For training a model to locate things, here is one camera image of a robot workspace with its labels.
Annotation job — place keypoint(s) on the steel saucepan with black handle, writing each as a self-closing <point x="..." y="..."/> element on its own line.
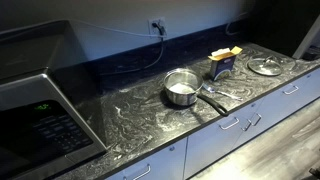
<point x="183" y="87"/>

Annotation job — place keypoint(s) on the stainless steel microwave oven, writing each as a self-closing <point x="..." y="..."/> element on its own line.
<point x="50" y="115"/>

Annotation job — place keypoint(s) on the silver metal fork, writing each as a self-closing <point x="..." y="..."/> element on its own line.
<point x="212" y="90"/>

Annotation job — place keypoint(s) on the white wall power outlet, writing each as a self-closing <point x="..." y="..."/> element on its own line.
<point x="157" y="27"/>

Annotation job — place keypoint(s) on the blue open food box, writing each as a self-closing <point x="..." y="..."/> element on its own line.
<point x="222" y="62"/>

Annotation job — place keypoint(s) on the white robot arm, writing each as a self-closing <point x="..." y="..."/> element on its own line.
<point x="308" y="39"/>

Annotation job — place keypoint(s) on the silver drawer handle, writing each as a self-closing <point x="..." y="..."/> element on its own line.
<point x="291" y="90"/>
<point x="139" y="174"/>
<point x="230" y="124"/>

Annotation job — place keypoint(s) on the glass pot lid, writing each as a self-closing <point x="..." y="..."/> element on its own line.
<point x="265" y="66"/>

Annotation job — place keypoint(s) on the silver left drawer handle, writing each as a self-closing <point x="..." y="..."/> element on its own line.
<point x="139" y="174"/>

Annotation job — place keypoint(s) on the silver right drawer handle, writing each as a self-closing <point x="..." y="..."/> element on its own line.
<point x="291" y="90"/>

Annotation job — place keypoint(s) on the silver cabinet handle pair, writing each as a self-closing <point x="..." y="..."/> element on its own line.
<point x="252" y="122"/>

